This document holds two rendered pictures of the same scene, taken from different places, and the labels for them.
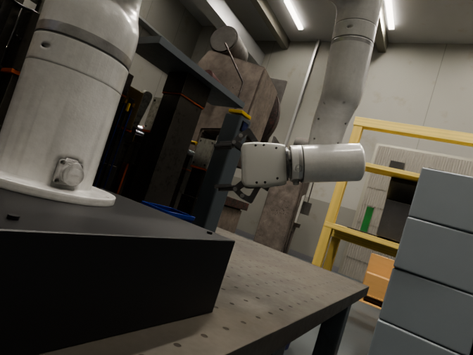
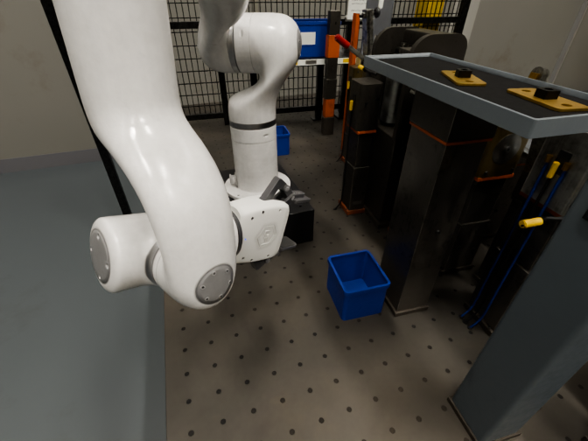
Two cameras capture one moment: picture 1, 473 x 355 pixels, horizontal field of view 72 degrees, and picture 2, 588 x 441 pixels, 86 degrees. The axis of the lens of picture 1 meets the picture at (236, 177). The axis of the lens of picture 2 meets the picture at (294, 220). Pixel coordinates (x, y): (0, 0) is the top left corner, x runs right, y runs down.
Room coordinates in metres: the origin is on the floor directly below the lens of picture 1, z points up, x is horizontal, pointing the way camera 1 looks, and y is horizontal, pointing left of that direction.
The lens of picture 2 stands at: (1.03, -0.31, 1.26)
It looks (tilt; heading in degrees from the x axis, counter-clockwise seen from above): 36 degrees down; 129
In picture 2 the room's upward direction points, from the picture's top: straight up
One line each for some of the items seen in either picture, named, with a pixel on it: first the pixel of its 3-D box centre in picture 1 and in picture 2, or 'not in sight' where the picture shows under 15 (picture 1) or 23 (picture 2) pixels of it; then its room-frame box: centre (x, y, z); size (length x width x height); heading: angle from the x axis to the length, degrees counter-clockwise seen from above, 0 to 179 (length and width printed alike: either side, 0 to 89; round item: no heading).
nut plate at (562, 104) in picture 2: not in sight; (546, 94); (1.02, 0.15, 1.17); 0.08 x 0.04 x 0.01; 136
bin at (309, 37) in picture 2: not in sight; (302, 38); (0.05, 0.94, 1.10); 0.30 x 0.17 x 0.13; 48
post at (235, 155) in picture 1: (218, 177); (543, 336); (1.12, 0.06, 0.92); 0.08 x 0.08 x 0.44; 54
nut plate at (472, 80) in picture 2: not in sight; (463, 73); (0.91, 0.21, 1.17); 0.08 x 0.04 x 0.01; 124
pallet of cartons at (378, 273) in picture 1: (402, 288); not in sight; (5.29, -3.08, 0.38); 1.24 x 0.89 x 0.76; 59
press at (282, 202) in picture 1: (286, 197); not in sight; (6.98, -1.14, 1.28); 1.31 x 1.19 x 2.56; 148
